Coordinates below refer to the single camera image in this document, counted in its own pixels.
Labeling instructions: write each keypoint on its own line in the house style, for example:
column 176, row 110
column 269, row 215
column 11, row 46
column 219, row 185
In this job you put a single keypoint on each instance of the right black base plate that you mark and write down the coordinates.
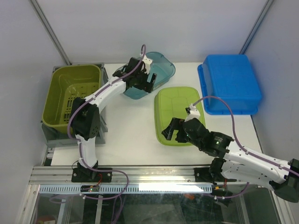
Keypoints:
column 203, row 175

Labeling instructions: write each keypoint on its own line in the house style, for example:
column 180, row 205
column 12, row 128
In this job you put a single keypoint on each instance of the olive green slotted basket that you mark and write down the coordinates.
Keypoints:
column 68, row 83

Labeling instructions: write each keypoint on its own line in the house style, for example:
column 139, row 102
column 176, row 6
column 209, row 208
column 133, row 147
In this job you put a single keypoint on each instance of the white slotted cable duct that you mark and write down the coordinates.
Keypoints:
column 142, row 188

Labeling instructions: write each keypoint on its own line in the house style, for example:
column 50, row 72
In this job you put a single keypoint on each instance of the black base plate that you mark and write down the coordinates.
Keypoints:
column 82, row 174
column 203, row 175

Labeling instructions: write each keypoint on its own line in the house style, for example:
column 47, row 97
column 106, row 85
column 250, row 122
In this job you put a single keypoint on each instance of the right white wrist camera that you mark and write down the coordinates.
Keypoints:
column 193, row 112

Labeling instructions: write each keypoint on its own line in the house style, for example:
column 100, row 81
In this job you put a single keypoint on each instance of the right aluminium corner post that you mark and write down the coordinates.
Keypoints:
column 256, row 26

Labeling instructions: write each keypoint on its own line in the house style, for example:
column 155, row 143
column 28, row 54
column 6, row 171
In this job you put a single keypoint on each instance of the large blue plastic container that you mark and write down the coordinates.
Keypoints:
column 231, row 78

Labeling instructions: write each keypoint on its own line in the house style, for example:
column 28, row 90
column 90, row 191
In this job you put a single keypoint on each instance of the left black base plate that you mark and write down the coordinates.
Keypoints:
column 82, row 174

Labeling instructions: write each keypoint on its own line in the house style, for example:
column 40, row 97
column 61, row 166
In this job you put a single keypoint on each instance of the lime green plastic tub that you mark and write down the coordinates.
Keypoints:
column 169, row 103

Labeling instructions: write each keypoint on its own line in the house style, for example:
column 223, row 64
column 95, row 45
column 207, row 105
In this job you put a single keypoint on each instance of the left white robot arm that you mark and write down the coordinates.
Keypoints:
column 85, row 112

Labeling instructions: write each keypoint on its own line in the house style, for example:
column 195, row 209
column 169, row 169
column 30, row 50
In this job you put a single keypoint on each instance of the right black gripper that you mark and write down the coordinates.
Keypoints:
column 175, row 124

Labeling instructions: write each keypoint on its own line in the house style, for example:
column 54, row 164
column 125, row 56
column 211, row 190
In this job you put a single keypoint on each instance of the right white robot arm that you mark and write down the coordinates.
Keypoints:
column 232, row 162

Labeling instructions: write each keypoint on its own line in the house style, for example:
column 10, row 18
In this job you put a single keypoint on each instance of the aluminium corner post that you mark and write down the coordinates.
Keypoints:
column 50, row 31
column 256, row 26

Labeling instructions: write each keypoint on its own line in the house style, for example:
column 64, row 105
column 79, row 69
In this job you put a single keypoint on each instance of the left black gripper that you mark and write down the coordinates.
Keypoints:
column 143, row 86

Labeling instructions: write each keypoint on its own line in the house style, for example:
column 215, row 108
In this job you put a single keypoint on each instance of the aluminium front rail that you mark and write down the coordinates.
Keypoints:
column 62, row 174

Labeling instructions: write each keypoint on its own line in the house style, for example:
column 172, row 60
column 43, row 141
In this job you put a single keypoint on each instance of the left aluminium corner post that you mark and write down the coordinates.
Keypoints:
column 50, row 31

